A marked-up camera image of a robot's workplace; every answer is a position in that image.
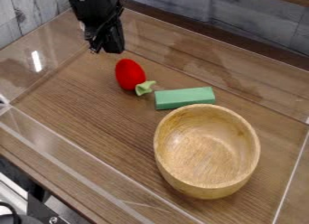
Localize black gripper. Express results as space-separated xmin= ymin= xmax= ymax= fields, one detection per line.
xmin=81 ymin=0 xmax=124 ymax=54

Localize red plush fruit green stem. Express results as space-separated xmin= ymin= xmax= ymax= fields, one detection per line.
xmin=115 ymin=59 xmax=155 ymax=96

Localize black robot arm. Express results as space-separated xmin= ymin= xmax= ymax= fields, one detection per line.
xmin=68 ymin=0 xmax=124 ymax=54

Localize green rectangular block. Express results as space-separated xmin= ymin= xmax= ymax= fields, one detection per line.
xmin=153 ymin=87 xmax=216 ymax=110

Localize wooden bowl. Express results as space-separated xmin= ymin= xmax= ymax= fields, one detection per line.
xmin=153 ymin=104 xmax=260 ymax=200

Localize black equipment under table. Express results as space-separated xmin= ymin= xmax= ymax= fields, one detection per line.
xmin=0 ymin=193 xmax=68 ymax=224

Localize clear acrylic tray enclosure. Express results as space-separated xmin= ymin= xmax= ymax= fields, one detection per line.
xmin=0 ymin=10 xmax=309 ymax=224

